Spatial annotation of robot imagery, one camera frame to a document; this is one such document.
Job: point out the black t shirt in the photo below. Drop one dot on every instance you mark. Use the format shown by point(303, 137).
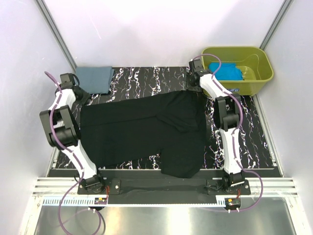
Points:
point(171, 125)

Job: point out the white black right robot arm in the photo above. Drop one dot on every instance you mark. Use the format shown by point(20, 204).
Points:
point(227, 117)

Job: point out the olive green plastic tub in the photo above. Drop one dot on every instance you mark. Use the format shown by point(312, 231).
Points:
point(252, 62)

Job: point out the blue t shirt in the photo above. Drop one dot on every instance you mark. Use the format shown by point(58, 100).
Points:
point(228, 72)

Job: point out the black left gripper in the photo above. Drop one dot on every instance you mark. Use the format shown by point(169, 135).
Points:
point(83, 97)

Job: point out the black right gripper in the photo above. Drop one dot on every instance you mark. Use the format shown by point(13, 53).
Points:
point(190, 83)

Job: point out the white slotted cable duct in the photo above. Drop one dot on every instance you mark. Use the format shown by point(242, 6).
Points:
point(209, 201)

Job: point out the right rear frame post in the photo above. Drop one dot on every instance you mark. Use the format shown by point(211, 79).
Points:
point(275, 23)

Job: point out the silver aluminium frame rail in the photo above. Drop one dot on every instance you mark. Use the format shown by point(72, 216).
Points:
point(252, 186)

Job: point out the folded grey t shirt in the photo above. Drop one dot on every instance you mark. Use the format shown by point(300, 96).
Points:
point(95, 80)

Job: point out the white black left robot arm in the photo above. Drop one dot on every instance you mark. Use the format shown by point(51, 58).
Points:
point(63, 132)

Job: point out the left rear frame post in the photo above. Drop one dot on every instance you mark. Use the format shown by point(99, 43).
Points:
point(43, 8)

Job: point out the frame post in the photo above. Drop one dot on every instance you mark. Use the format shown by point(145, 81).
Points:
point(43, 8)
point(275, 23)

